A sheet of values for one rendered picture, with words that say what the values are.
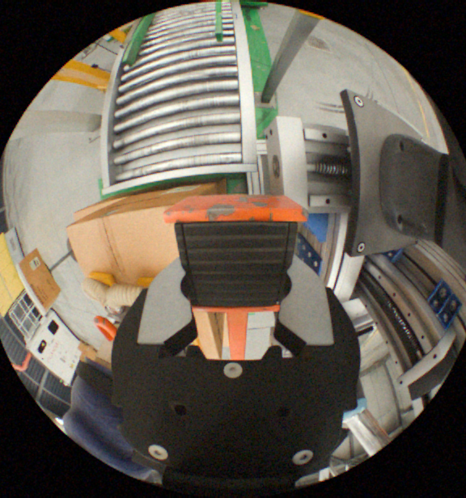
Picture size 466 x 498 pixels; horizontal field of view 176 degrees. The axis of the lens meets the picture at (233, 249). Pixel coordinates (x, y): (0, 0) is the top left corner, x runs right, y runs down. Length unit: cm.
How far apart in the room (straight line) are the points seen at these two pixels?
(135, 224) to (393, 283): 52
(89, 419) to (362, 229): 52
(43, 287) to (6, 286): 548
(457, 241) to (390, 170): 11
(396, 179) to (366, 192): 5
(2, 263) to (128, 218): 732
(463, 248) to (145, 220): 44
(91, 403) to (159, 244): 35
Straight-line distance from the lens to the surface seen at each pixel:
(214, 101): 72
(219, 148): 71
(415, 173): 21
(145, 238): 32
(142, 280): 36
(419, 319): 36
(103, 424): 36
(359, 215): 21
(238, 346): 22
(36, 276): 218
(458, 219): 20
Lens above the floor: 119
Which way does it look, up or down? 62 degrees down
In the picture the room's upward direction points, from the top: 177 degrees counter-clockwise
